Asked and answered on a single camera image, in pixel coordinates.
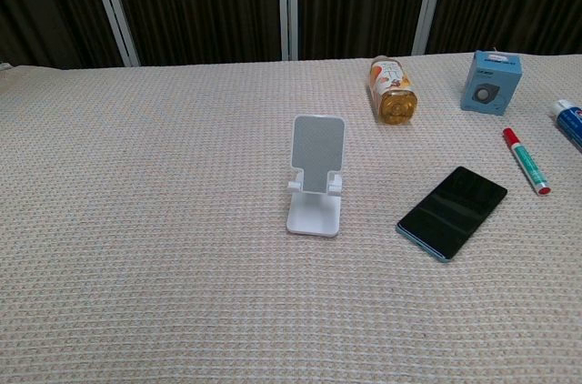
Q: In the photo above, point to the black smartphone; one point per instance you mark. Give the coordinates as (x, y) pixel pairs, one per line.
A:
(450, 213)

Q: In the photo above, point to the white phone stand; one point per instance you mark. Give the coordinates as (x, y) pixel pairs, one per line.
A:
(316, 161)

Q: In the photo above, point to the orange drink bottle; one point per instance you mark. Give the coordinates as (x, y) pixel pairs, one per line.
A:
(393, 90)

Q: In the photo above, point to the beige woven tablecloth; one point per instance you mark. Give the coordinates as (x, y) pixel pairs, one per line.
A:
(182, 243)

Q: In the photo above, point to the blue cardboard box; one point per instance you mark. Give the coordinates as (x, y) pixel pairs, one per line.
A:
(490, 83)

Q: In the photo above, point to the red capped marker pen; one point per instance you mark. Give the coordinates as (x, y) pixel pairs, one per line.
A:
(525, 158)

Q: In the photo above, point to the blue white toothpaste tube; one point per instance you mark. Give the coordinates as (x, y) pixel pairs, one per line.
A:
(569, 120)

